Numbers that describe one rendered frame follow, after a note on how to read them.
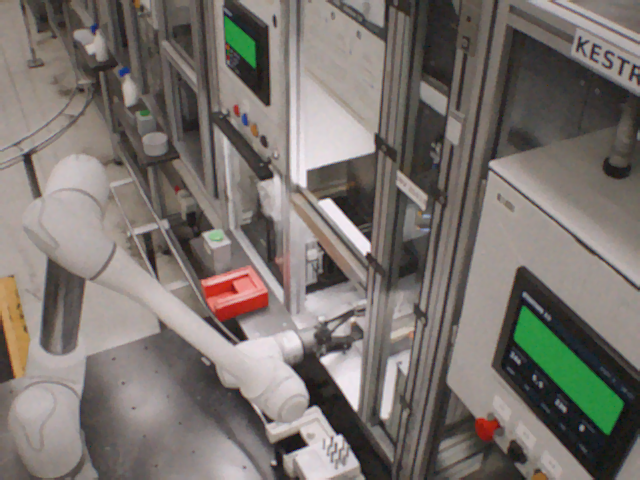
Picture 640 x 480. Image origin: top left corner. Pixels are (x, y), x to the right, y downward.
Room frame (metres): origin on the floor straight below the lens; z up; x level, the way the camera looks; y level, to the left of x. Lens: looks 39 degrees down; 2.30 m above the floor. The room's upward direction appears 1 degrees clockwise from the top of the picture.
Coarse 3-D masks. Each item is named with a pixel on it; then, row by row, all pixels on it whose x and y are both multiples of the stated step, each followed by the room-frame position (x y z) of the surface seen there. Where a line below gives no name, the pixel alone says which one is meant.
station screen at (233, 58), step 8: (224, 8) 1.64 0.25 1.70; (224, 16) 1.64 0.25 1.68; (232, 16) 1.60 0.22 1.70; (240, 24) 1.55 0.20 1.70; (224, 32) 1.65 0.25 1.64; (248, 32) 1.51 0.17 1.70; (224, 40) 1.66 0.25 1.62; (256, 40) 1.47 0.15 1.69; (232, 48) 1.61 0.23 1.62; (232, 56) 1.61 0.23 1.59; (240, 56) 1.56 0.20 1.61; (232, 64) 1.61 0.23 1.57; (240, 64) 1.56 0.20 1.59; (248, 64) 1.52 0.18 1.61; (256, 64) 1.48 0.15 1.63; (240, 72) 1.57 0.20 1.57; (248, 72) 1.52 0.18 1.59; (256, 72) 1.48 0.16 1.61; (248, 80) 1.52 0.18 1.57; (256, 80) 1.48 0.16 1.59; (256, 88) 1.48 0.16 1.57
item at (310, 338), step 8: (304, 328) 1.23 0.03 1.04; (312, 328) 1.23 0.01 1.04; (320, 328) 1.22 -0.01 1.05; (328, 328) 1.24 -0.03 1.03; (304, 336) 1.20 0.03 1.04; (312, 336) 1.20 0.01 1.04; (320, 336) 1.22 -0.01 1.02; (328, 336) 1.23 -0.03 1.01; (304, 344) 1.18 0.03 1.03; (312, 344) 1.19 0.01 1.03; (304, 352) 1.17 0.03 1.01; (312, 352) 1.18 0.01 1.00
